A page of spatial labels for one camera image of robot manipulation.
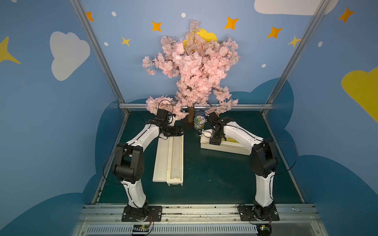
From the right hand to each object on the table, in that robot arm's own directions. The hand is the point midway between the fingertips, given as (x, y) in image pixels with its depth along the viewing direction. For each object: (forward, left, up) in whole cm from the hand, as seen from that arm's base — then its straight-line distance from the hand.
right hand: (218, 133), depth 96 cm
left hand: (-2, +24, +4) cm, 25 cm away
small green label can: (+12, +13, -2) cm, 17 cm away
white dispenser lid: (-9, -6, +1) cm, 11 cm away
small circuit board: (-53, +40, -12) cm, 68 cm away
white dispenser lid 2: (-24, +33, -2) cm, 41 cm away
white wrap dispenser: (-20, +26, -3) cm, 33 cm away
